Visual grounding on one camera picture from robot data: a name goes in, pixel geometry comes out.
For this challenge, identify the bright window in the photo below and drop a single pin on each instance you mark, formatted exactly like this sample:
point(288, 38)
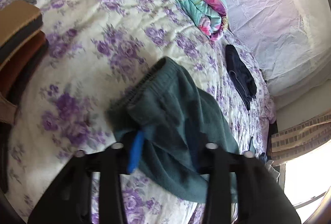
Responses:
point(305, 174)

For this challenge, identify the folded black pants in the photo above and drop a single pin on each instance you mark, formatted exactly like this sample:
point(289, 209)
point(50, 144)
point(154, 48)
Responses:
point(240, 71)

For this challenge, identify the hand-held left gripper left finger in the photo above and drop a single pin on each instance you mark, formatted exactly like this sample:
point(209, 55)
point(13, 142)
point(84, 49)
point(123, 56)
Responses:
point(135, 151)

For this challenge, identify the white lace pillow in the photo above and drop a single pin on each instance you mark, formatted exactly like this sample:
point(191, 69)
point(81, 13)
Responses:
point(271, 19)

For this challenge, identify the purple floral bedsheet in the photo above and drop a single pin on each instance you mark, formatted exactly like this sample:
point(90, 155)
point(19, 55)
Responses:
point(90, 19)

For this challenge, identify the dark green pants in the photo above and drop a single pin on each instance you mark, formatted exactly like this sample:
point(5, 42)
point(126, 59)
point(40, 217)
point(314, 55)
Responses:
point(175, 115)

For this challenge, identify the stack of folded brown clothes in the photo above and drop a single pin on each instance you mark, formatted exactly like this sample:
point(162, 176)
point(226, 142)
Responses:
point(18, 32)

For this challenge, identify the beige checked curtain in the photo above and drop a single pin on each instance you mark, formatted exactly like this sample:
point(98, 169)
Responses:
point(297, 136)

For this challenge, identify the grey garment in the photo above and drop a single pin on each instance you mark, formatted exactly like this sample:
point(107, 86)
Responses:
point(272, 169)

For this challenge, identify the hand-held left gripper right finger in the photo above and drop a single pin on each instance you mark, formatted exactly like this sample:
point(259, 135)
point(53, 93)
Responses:
point(214, 162)

